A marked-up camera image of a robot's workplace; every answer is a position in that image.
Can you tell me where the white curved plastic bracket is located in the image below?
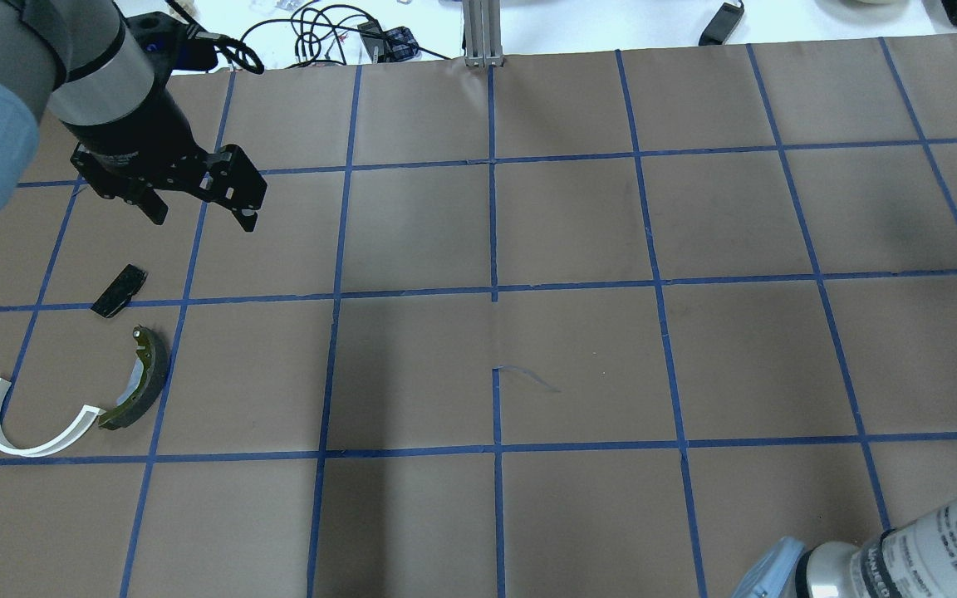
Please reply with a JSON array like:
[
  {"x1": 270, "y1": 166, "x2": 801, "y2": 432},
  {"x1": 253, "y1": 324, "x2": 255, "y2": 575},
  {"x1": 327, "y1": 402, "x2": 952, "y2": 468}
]
[{"x1": 0, "y1": 377, "x2": 106, "y2": 458}]

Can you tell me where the green curved brake shoe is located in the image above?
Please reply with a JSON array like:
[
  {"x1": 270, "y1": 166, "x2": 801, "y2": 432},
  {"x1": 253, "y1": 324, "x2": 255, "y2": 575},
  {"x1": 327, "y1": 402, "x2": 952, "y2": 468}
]
[{"x1": 96, "y1": 325, "x2": 170, "y2": 430}]

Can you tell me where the aluminium frame post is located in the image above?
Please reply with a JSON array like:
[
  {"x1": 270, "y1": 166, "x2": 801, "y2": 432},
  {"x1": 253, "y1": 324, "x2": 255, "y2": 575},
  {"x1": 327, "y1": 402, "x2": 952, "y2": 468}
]
[{"x1": 462, "y1": 0, "x2": 504, "y2": 67}]

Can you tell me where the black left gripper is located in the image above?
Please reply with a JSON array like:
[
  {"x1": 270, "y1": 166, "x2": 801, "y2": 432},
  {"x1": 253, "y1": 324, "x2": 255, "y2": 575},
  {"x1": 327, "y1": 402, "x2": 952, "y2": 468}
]
[{"x1": 70, "y1": 125, "x2": 268, "y2": 233}]

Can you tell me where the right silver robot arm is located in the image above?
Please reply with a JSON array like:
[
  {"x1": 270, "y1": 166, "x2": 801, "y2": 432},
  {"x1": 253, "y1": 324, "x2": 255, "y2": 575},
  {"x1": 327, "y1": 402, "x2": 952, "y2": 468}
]
[{"x1": 732, "y1": 499, "x2": 957, "y2": 597}]

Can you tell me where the black brake pad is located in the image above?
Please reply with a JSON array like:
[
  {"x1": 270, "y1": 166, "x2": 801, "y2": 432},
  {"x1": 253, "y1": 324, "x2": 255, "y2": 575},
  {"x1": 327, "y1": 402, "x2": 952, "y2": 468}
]
[{"x1": 90, "y1": 263, "x2": 148, "y2": 319}]

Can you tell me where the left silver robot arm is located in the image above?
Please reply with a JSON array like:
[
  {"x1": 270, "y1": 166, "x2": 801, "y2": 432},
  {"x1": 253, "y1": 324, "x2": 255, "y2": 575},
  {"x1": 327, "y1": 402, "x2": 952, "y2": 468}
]
[{"x1": 0, "y1": 1, "x2": 267, "y2": 232}]

